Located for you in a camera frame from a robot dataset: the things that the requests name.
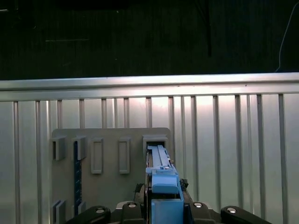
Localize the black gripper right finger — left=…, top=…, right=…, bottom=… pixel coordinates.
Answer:
left=178, top=178, right=281, bottom=224

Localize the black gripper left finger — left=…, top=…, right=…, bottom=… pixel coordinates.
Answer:
left=66, top=183, right=150, bottom=224

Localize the hard disk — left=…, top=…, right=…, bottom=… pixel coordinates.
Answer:
left=144, top=144, right=185, bottom=224

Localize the grey parts rack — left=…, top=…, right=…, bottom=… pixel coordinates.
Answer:
left=49, top=127, right=175, bottom=224

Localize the blue RAM stick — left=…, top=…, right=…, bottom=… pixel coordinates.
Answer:
left=73, top=142, right=83, bottom=208

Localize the white floor cable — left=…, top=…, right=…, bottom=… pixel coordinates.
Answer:
left=275, top=0, right=297, bottom=73

